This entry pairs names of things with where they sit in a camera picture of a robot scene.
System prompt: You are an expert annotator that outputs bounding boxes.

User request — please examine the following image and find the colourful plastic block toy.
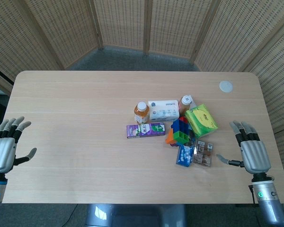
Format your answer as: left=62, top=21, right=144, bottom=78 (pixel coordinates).
left=165, top=117, right=195, bottom=148

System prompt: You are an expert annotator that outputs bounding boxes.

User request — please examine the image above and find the green yellow tissue box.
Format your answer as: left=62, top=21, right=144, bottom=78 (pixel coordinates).
left=185, top=104, right=219, bottom=139

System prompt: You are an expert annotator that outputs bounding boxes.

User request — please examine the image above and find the blue snack packet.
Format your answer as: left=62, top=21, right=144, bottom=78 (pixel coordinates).
left=175, top=141, right=196, bottom=167

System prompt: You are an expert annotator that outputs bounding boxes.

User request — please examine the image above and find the purple drink carton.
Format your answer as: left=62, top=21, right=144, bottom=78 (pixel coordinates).
left=126, top=122, right=167, bottom=139

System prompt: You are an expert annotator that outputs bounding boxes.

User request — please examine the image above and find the orange-capped bottle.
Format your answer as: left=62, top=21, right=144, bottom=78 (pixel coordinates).
left=178, top=95, right=193, bottom=117

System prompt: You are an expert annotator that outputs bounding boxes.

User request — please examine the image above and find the brown clear snack packet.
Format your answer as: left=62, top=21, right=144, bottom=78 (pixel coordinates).
left=193, top=139, right=215, bottom=167

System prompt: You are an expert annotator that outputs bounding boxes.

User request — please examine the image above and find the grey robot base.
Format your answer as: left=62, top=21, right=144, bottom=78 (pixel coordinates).
left=84, top=203, right=187, bottom=227

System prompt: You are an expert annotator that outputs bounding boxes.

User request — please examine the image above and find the black cable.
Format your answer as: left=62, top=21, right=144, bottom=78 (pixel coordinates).
left=60, top=204, right=78, bottom=227

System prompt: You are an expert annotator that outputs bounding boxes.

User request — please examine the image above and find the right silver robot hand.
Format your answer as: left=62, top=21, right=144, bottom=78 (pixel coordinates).
left=216, top=120, right=272, bottom=175

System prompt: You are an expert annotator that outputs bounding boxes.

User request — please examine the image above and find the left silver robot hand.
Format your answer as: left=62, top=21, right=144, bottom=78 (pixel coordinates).
left=0, top=116, right=37, bottom=173

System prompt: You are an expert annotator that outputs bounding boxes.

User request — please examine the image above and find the orange juice bottle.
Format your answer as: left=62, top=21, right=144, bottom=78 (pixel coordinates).
left=133, top=101, right=150, bottom=125

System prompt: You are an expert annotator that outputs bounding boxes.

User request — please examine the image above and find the woven bamboo folding screen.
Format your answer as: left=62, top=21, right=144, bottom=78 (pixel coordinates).
left=0, top=0, right=284, bottom=203

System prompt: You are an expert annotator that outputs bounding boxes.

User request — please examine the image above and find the white tissue pack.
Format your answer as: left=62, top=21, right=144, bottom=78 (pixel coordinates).
left=148, top=99, right=181, bottom=122

